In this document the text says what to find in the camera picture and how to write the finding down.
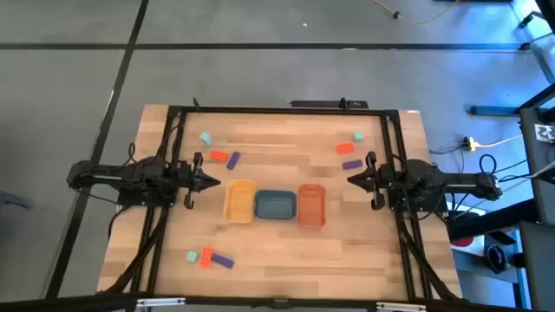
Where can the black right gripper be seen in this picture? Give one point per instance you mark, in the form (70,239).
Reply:
(380,181)

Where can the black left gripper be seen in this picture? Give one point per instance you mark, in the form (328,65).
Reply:
(188,180)

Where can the orange studded brick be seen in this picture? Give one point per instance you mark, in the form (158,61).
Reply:
(206,257)
(345,148)
(218,156)

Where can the purple block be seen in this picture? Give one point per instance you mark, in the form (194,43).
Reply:
(352,164)
(233,160)
(223,261)

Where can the teal cube block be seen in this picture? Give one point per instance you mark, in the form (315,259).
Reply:
(358,137)
(205,138)
(192,256)

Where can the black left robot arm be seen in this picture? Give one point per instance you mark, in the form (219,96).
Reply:
(130,177)

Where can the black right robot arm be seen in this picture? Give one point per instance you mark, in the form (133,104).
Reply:
(442,180)

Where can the yellow plastic bin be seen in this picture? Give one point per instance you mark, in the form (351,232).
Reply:
(239,201)

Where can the orange plastic bin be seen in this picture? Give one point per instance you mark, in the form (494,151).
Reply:
(311,206)

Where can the blue plastic bin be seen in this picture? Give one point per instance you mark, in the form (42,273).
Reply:
(275,205)

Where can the yellow power plug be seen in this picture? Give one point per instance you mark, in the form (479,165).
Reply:
(469,143)

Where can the red round object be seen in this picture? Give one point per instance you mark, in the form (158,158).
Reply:
(463,241)

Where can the blue metal bar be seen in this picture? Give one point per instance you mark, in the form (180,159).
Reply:
(494,110)

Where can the black round object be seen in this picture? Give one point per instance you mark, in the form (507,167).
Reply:
(497,258)

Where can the black cabinet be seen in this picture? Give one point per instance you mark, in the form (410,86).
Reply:
(539,242)

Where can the black white fiducial tag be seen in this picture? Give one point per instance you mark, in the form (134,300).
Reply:
(545,132)

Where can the grey chair leg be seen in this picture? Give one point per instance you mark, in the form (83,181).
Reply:
(13,200)

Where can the metal stand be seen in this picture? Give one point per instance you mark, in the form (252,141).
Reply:
(542,47)

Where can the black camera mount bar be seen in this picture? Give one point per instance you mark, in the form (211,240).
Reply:
(321,104)

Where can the black aluminium table frame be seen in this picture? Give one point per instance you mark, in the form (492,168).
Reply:
(282,111)

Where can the silver metal bracket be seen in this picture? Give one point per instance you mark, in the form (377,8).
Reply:
(401,307)
(160,301)

